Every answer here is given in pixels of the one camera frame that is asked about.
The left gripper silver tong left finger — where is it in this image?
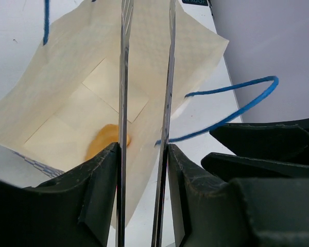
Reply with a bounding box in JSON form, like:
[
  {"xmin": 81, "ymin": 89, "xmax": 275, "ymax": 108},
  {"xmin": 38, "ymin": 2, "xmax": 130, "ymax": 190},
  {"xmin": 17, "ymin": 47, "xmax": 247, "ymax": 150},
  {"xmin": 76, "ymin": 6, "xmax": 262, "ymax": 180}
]
[{"xmin": 115, "ymin": 0, "xmax": 134, "ymax": 247}]

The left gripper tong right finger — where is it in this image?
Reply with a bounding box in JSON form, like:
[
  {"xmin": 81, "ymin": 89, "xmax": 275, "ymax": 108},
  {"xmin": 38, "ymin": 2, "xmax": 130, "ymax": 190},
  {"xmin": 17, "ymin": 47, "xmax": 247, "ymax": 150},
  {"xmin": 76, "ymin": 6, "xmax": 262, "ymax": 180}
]
[{"xmin": 151, "ymin": 1, "xmax": 176, "ymax": 247}]

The paddle finger of the right gripper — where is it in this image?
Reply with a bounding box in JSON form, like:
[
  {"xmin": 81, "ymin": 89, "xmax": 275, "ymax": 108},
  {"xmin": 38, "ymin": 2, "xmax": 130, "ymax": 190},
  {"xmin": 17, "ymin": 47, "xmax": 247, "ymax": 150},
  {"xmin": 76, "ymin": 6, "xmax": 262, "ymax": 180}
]
[{"xmin": 201, "ymin": 152, "xmax": 309, "ymax": 178}]

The black paddle finger of the right gripper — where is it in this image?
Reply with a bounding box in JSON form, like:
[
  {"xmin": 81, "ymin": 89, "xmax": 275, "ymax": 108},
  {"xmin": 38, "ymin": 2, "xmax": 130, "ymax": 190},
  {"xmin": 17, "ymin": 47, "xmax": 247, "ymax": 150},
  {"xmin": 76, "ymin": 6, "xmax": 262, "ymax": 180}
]
[{"xmin": 209, "ymin": 118, "xmax": 309, "ymax": 161}]

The golden fake croissant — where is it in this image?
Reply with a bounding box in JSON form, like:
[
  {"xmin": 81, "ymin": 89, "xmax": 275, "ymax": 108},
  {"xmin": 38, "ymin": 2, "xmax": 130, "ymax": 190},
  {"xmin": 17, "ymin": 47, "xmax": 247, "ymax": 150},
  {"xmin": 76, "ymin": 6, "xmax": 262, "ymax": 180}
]
[{"xmin": 84, "ymin": 124, "xmax": 119, "ymax": 161}]

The blue patterned paper bag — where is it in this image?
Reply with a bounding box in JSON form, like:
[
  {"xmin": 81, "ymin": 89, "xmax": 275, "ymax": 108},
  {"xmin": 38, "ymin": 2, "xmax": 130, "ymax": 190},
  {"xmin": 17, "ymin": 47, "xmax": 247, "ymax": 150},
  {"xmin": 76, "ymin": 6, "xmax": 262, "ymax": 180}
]
[{"xmin": 0, "ymin": 1, "xmax": 229, "ymax": 221}]

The blue right corner label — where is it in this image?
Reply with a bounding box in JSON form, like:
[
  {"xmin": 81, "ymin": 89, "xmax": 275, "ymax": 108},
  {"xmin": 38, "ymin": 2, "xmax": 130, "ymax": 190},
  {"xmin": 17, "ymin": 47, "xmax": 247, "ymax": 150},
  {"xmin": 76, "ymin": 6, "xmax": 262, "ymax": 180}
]
[{"xmin": 182, "ymin": 0, "xmax": 208, "ymax": 6}]

